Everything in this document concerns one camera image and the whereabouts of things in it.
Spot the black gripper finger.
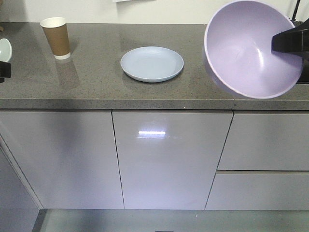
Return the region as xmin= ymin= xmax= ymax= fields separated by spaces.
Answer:
xmin=272 ymin=19 xmax=309 ymax=60
xmin=0 ymin=61 xmax=11 ymax=83

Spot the pale green plastic spoon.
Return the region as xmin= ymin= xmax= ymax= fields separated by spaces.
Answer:
xmin=0 ymin=38 xmax=12 ymax=62

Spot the lilac plastic bowl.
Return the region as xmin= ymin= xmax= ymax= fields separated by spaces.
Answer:
xmin=203 ymin=0 xmax=303 ymax=99

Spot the brown paper cup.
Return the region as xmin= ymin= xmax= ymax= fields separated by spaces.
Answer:
xmin=40 ymin=16 xmax=71 ymax=60

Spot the light blue plastic plate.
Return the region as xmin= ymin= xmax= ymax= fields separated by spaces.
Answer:
xmin=120 ymin=46 xmax=184 ymax=83

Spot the black glass stove top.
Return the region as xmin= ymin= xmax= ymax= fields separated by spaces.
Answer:
xmin=297 ymin=61 xmax=309 ymax=84

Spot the grey cabinet door left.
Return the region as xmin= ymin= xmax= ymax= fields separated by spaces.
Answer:
xmin=0 ymin=111 xmax=124 ymax=209

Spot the grey cabinet door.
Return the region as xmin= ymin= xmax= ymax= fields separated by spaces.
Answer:
xmin=0 ymin=111 xmax=124 ymax=209
xmin=112 ymin=111 xmax=233 ymax=210

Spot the grey upper drawer front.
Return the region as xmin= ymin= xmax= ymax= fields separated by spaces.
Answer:
xmin=219 ymin=112 xmax=309 ymax=171

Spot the grey drawer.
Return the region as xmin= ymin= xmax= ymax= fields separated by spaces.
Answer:
xmin=206 ymin=173 xmax=309 ymax=211
xmin=219 ymin=112 xmax=309 ymax=171

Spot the white side cabinet panel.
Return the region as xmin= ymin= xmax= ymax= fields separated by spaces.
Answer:
xmin=0 ymin=138 xmax=45 ymax=232

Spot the grey lower drawer front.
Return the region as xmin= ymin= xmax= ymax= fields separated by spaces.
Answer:
xmin=206 ymin=173 xmax=309 ymax=211

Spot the grey cabinet door middle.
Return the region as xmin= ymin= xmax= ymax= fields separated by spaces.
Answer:
xmin=112 ymin=111 xmax=233 ymax=210

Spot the white paper sheet on wall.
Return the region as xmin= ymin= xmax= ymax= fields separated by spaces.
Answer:
xmin=112 ymin=0 xmax=154 ymax=3

